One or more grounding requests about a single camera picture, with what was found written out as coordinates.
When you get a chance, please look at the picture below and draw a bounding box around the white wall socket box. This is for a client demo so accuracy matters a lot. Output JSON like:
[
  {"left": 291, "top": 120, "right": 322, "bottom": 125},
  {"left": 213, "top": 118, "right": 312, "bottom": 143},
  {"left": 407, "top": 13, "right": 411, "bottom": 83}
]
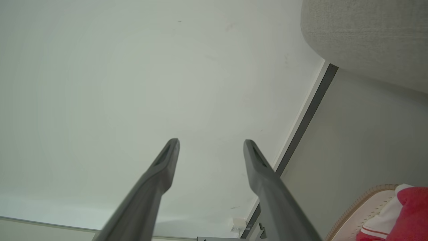
[{"left": 231, "top": 218, "right": 247, "bottom": 233}]

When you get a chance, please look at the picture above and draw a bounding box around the black and white baseboard strip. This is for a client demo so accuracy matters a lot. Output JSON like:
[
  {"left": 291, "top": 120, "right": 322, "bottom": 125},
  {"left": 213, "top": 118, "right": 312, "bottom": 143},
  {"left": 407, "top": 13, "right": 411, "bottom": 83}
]
[{"left": 240, "top": 63, "right": 339, "bottom": 239}]

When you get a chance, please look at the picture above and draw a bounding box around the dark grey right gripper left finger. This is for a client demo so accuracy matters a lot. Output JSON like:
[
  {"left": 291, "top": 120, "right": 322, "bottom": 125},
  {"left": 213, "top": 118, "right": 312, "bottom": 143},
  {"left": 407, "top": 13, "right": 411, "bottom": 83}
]
[{"left": 94, "top": 138, "right": 181, "bottom": 241}]

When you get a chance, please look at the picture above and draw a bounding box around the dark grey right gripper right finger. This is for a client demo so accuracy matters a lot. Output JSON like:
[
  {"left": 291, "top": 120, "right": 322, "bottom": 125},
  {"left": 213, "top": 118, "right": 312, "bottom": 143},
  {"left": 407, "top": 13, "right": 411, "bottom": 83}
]
[{"left": 243, "top": 139, "right": 323, "bottom": 241}]

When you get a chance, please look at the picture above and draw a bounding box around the white perforated laundry basket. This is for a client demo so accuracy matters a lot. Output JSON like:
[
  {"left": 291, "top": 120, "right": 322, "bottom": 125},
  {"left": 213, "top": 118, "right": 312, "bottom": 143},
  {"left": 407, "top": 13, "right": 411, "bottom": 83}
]
[{"left": 326, "top": 183, "right": 402, "bottom": 241}]

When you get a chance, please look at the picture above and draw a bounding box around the red shirt with black print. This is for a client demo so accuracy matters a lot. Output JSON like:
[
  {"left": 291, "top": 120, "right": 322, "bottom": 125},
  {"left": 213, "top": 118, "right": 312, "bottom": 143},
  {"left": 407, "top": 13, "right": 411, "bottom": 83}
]
[{"left": 356, "top": 187, "right": 428, "bottom": 241}]

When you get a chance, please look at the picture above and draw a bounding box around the grey fabric sofa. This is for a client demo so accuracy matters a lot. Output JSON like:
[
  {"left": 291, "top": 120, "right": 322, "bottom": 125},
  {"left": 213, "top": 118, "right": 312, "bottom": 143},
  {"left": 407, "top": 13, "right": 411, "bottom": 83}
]
[{"left": 300, "top": 0, "right": 428, "bottom": 96}]

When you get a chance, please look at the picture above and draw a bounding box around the white cloth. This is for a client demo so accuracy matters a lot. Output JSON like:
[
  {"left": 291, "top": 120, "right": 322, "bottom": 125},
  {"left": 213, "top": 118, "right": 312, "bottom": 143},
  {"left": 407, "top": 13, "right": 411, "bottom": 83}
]
[{"left": 360, "top": 183, "right": 415, "bottom": 239}]

